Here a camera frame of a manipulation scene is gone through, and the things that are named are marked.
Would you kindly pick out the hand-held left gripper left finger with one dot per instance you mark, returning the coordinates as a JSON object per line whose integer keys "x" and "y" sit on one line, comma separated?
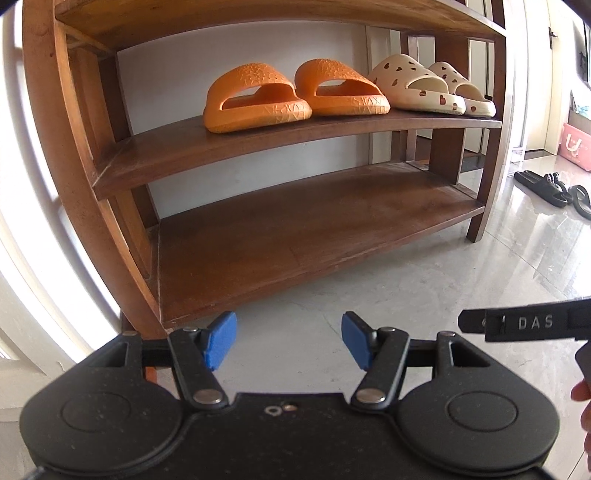
{"x": 220, "y": 341}

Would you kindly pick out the wooden shoe rack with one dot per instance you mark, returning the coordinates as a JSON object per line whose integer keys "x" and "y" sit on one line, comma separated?
{"x": 286, "y": 230}

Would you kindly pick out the person's right hand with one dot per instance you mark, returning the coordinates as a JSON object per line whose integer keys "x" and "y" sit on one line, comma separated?
{"x": 582, "y": 406}

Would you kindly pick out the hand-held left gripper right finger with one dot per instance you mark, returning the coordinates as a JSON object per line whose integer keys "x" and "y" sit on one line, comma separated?
{"x": 355, "y": 340}

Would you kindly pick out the pink paper bag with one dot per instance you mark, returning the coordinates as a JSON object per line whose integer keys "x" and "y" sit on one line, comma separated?
{"x": 576, "y": 145}

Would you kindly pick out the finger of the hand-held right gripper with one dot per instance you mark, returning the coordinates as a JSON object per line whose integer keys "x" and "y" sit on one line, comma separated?
{"x": 531, "y": 321}

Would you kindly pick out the cream heart-pattern slide sandal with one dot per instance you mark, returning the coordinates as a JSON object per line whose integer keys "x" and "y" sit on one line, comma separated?
{"x": 471, "y": 92}
{"x": 411, "y": 85}

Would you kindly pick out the black slide sandal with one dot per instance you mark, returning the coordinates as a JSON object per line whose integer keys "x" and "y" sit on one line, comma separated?
{"x": 556, "y": 181}
{"x": 540, "y": 187}
{"x": 581, "y": 201}

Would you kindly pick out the orange slide sandal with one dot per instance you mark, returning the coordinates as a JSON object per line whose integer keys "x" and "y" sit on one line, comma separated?
{"x": 341, "y": 90}
{"x": 258, "y": 99}

